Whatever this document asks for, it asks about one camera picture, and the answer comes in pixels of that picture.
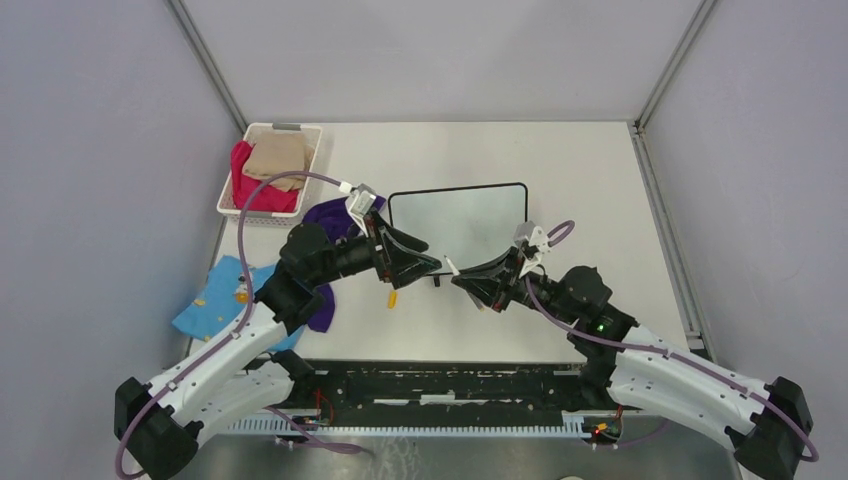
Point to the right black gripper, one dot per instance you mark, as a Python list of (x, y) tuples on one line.
[(483, 284)]

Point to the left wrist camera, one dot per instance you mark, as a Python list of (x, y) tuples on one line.
[(359, 201)]

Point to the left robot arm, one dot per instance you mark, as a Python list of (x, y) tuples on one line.
[(160, 424)]

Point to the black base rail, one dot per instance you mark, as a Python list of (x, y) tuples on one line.
[(444, 394)]

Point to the white marker pen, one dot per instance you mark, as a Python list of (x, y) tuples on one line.
[(452, 267)]

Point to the purple cloth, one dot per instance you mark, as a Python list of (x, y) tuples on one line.
[(333, 217)]

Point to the blue patterned cloth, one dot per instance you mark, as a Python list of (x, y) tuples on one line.
[(224, 298)]

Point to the white plastic basket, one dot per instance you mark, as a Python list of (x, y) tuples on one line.
[(272, 206)]

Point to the black framed whiteboard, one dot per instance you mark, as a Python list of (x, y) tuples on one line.
[(470, 224)]

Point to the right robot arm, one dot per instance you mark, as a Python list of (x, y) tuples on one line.
[(766, 425)]

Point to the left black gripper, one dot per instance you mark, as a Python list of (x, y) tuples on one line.
[(402, 272)]

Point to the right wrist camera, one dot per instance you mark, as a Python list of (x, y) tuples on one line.
[(532, 243)]

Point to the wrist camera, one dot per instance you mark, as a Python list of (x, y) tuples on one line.
[(532, 243), (359, 201)]

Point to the white cable duct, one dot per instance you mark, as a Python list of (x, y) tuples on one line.
[(269, 424)]

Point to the beige cloth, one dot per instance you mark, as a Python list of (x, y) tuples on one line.
[(273, 153)]

